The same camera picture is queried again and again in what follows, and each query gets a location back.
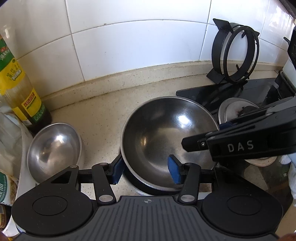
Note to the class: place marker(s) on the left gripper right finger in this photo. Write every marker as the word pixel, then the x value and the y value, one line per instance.
pixel 191 175

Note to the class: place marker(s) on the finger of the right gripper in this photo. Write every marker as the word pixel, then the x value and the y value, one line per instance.
pixel 262 133

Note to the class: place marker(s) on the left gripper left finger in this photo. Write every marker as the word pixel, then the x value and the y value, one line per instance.
pixel 65 185

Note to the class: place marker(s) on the large steel bowl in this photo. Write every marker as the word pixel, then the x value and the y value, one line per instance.
pixel 154 131

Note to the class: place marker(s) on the white cloth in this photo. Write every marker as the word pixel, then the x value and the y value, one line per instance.
pixel 290 159

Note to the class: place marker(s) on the black glass cooktop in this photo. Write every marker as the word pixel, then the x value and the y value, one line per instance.
pixel 261 92

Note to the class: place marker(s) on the steel burner cap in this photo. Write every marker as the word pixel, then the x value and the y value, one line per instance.
pixel 233 108

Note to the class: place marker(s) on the steel bowl near bottle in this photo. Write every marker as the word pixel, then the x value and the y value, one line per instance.
pixel 54 148

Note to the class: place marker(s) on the black stove pot support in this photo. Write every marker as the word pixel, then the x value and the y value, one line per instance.
pixel 235 52

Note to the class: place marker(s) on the white plastic tray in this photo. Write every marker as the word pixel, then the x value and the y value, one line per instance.
pixel 25 180

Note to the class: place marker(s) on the clear plastic bottle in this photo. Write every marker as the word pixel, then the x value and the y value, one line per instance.
pixel 11 143

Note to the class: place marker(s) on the yellow green oil bottle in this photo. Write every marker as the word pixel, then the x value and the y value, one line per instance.
pixel 20 95

